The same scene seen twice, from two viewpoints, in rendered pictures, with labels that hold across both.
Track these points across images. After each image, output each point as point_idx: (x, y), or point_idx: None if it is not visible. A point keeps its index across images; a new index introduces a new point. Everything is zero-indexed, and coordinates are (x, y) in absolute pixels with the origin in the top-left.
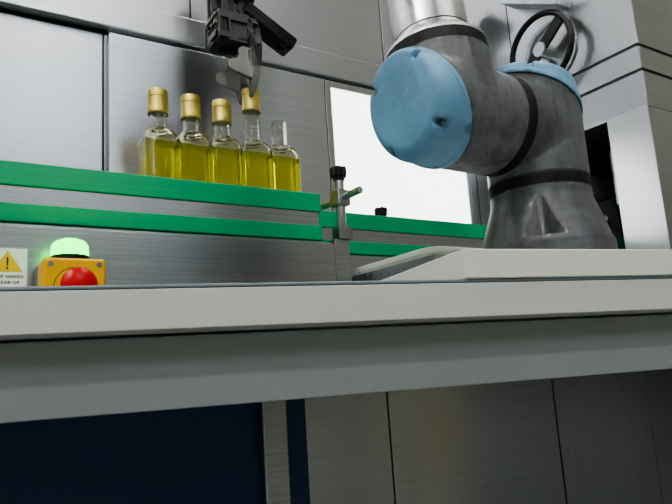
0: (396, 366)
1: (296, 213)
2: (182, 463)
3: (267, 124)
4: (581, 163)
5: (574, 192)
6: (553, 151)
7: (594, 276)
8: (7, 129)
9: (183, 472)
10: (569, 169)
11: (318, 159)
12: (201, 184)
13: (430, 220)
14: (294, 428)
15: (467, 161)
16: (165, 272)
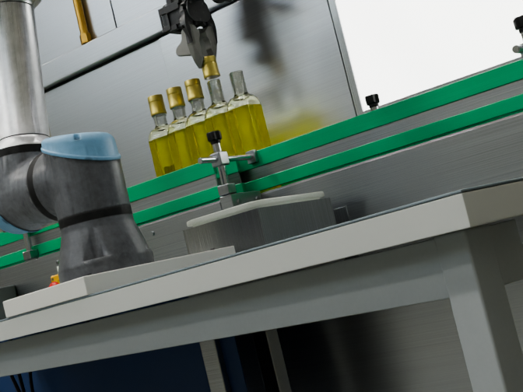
0: (27, 358)
1: (199, 182)
2: (169, 376)
3: (277, 47)
4: (68, 211)
5: (64, 236)
6: (55, 208)
7: (46, 306)
8: (139, 141)
9: (170, 381)
10: (61, 219)
11: (329, 57)
12: (138, 186)
13: (374, 110)
14: (229, 350)
15: (33, 228)
16: None
